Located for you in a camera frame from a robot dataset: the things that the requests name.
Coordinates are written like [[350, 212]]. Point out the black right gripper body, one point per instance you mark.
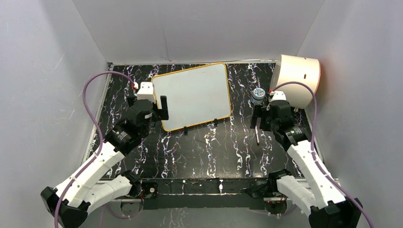
[[272, 123]]

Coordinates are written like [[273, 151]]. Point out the white red marker pen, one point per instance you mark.
[[257, 135]]

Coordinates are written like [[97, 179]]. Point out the yellow framed whiteboard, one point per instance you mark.
[[194, 96]]

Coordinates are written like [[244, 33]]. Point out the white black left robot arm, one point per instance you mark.
[[71, 201]]

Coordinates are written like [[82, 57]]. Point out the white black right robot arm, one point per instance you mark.
[[324, 204]]

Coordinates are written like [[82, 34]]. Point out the blue white patterned jar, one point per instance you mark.
[[258, 95]]

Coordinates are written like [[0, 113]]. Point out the white cylindrical drum container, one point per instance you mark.
[[296, 69]]

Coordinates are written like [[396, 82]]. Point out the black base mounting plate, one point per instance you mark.
[[201, 192]]

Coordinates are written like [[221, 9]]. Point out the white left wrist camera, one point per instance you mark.
[[146, 92]]

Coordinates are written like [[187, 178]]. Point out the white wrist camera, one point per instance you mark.
[[146, 92], [276, 95]]

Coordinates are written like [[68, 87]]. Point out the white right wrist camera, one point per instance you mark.
[[276, 95]]

